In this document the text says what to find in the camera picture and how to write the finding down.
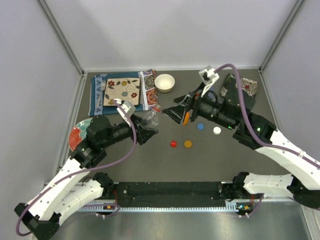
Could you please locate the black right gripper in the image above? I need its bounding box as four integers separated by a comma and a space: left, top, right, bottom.
161, 81, 236, 131

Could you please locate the orange juice bottle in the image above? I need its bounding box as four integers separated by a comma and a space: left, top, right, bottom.
182, 111, 190, 126

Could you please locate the small red cap bottle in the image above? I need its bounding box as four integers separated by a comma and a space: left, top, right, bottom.
140, 104, 161, 129

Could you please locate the blue bottle cap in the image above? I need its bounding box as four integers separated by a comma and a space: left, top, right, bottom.
197, 123, 205, 130

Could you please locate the red bottle cap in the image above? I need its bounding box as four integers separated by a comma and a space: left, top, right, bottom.
170, 140, 177, 148

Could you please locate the orange bottle cap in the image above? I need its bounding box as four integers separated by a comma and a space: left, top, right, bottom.
184, 140, 193, 148

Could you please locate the white bottle cap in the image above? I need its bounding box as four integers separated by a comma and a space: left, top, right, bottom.
212, 126, 222, 135

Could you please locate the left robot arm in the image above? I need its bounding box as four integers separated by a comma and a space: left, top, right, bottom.
14, 114, 159, 240

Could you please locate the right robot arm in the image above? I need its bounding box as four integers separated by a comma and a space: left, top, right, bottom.
162, 92, 320, 209

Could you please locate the cream ceramic bowl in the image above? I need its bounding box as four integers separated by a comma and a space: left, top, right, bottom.
154, 74, 176, 93

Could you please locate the blue patterned placemat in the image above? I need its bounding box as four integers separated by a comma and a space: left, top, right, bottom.
88, 69, 158, 117

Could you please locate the cream floral square plate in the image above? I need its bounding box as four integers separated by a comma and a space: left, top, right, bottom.
103, 77, 141, 107

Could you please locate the dark floral square plate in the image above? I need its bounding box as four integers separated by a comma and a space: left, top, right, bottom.
220, 73, 259, 110

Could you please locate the silver fork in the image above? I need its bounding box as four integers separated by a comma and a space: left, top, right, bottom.
95, 80, 106, 108

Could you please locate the red teal round plate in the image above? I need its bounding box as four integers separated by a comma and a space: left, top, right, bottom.
68, 118, 93, 151

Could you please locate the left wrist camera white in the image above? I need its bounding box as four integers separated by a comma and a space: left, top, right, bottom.
113, 98, 136, 124

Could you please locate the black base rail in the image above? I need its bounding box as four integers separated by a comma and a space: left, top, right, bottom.
94, 181, 253, 208

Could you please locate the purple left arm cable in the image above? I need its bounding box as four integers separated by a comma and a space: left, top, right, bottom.
15, 99, 138, 236

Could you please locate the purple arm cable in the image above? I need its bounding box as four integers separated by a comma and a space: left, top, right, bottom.
15, 99, 138, 236
214, 63, 320, 168

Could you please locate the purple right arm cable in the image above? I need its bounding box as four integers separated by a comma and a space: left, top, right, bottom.
214, 63, 320, 168

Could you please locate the grey cable duct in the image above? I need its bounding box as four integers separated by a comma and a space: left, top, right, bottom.
79, 202, 253, 213

